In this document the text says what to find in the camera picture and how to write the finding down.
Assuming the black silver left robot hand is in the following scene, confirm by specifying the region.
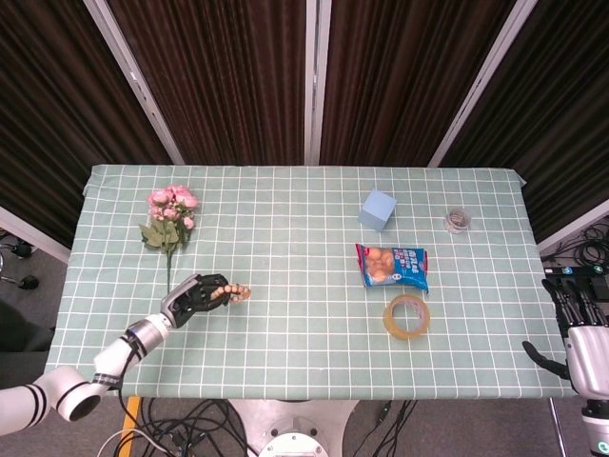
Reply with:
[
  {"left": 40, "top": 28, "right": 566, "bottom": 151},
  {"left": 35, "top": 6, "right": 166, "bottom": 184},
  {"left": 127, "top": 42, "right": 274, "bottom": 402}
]
[{"left": 159, "top": 272, "right": 238, "bottom": 330}]

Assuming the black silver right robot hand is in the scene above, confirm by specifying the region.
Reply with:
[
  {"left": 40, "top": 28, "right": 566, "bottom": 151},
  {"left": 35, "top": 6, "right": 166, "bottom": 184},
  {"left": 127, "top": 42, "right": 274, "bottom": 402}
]
[{"left": 521, "top": 278, "right": 609, "bottom": 396}]

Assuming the wooden bead bracelet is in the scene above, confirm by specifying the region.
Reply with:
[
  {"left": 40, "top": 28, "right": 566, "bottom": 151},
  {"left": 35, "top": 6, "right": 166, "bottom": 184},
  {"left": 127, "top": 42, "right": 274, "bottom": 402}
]
[{"left": 208, "top": 283, "right": 252, "bottom": 306}]

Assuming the black power strip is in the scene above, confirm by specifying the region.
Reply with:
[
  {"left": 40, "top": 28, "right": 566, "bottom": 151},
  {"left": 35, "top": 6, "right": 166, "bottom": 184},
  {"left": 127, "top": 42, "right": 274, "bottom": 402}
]
[{"left": 543, "top": 265, "right": 609, "bottom": 302}]

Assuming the pink artificial flower bouquet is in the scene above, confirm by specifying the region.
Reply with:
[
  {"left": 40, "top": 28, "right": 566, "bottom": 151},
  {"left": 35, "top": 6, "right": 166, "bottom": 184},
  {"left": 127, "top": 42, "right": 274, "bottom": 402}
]
[{"left": 138, "top": 184, "right": 201, "bottom": 294}]

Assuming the green checkered tablecloth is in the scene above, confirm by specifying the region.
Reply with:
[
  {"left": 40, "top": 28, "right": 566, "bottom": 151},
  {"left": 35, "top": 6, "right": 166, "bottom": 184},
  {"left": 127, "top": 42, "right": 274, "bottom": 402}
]
[{"left": 45, "top": 164, "right": 580, "bottom": 400}]

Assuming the black chair caster base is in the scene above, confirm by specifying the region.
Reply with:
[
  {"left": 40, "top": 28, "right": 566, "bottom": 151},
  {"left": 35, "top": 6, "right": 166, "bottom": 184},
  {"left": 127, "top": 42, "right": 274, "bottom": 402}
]
[{"left": 0, "top": 230, "right": 40, "bottom": 291}]

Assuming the small clear round jar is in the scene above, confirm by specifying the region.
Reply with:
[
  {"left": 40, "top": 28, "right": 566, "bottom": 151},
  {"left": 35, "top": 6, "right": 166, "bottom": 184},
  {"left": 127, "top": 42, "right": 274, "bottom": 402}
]
[{"left": 444, "top": 208, "right": 474, "bottom": 235}]

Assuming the yellowish clear tape roll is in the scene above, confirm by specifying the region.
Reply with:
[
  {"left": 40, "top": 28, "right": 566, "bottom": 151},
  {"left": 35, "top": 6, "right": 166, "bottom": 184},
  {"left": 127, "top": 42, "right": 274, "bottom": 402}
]
[{"left": 383, "top": 293, "right": 432, "bottom": 341}]

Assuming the blue snack bag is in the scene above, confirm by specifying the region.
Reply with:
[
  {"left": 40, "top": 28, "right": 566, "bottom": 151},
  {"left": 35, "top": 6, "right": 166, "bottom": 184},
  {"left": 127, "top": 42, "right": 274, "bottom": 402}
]
[{"left": 354, "top": 243, "right": 430, "bottom": 294}]

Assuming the light blue cube box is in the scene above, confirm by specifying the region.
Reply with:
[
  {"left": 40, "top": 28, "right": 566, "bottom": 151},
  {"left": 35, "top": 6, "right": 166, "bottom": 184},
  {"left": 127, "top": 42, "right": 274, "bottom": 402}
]
[{"left": 357, "top": 189, "right": 398, "bottom": 233}]

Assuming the dark ribbed partition panel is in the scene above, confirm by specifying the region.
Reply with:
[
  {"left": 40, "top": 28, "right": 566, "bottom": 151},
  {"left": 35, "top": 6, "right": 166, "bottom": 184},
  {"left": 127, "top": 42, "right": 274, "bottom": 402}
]
[
  {"left": 319, "top": 0, "right": 518, "bottom": 169},
  {"left": 440, "top": 0, "right": 609, "bottom": 245},
  {"left": 107, "top": 0, "right": 308, "bottom": 167},
  {"left": 0, "top": 0, "right": 173, "bottom": 249}
]

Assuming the black floor cable bundle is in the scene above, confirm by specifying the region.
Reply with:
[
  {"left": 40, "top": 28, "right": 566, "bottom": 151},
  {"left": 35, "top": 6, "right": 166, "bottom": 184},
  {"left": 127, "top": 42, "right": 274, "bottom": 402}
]
[
  {"left": 117, "top": 397, "right": 251, "bottom": 457},
  {"left": 541, "top": 221, "right": 609, "bottom": 276},
  {"left": 363, "top": 398, "right": 421, "bottom": 457}
]

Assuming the white partition bottom rail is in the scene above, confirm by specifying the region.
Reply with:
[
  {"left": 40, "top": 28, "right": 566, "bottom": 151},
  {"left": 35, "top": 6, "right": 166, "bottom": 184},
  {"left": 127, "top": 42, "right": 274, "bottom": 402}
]
[
  {"left": 537, "top": 198, "right": 609, "bottom": 254},
  {"left": 0, "top": 204, "right": 71, "bottom": 266}
]

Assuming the white floor cable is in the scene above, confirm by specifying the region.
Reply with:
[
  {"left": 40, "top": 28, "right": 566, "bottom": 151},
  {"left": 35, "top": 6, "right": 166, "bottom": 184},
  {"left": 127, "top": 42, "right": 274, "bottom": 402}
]
[{"left": 97, "top": 427, "right": 170, "bottom": 457}]

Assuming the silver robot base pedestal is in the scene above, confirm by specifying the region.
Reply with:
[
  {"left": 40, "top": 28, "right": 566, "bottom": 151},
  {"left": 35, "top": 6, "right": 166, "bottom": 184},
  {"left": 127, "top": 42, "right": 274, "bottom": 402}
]
[{"left": 227, "top": 398, "right": 363, "bottom": 457}]

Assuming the white partition frame post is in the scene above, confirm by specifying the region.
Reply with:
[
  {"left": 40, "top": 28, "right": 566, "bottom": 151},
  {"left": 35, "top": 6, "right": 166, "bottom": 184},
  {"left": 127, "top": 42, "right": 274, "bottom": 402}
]
[
  {"left": 426, "top": 0, "right": 539, "bottom": 169},
  {"left": 83, "top": 0, "right": 186, "bottom": 166},
  {"left": 304, "top": 0, "right": 333, "bottom": 167}
]

